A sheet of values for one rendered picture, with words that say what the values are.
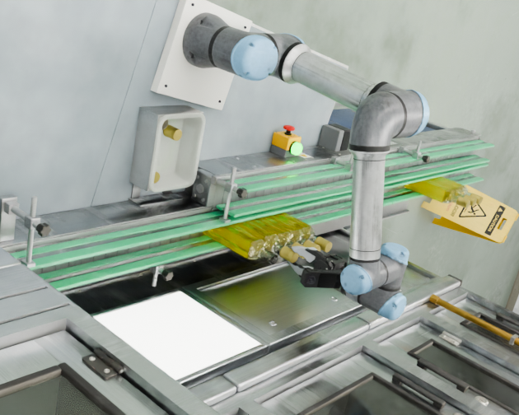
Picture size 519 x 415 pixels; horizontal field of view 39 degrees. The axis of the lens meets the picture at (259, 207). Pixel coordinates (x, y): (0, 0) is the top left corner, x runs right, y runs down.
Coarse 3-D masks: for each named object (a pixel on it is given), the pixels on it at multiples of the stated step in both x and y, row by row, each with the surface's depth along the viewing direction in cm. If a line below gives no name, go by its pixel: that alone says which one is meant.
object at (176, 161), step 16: (160, 128) 196; (192, 128) 210; (160, 144) 208; (176, 144) 213; (192, 144) 211; (160, 160) 211; (176, 160) 216; (192, 160) 213; (160, 176) 212; (176, 176) 215; (192, 176) 214
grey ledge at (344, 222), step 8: (408, 200) 315; (384, 208) 301; (392, 208) 307; (400, 208) 312; (384, 216) 303; (392, 216) 305; (320, 224) 269; (328, 224) 273; (336, 224) 277; (344, 224) 282; (320, 232) 271
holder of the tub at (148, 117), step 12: (144, 108) 200; (156, 108) 202; (168, 108) 205; (180, 108) 208; (192, 108) 210; (144, 120) 200; (156, 120) 197; (144, 132) 200; (156, 132) 197; (144, 144) 201; (144, 156) 202; (132, 168) 206; (144, 168) 203; (132, 180) 207; (144, 180) 203; (132, 192) 209; (168, 192) 220; (144, 204) 208
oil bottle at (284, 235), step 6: (258, 222) 221; (264, 222) 222; (270, 222) 223; (270, 228) 219; (276, 228) 220; (282, 228) 221; (276, 234) 216; (282, 234) 216; (288, 234) 218; (282, 240) 216
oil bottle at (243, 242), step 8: (232, 224) 217; (208, 232) 218; (216, 232) 216; (224, 232) 214; (232, 232) 212; (240, 232) 212; (248, 232) 213; (216, 240) 217; (224, 240) 214; (232, 240) 212; (240, 240) 210; (248, 240) 208; (256, 240) 209; (232, 248) 212; (240, 248) 210; (248, 248) 208; (256, 248) 207; (264, 248) 209; (248, 256) 209; (256, 256) 208
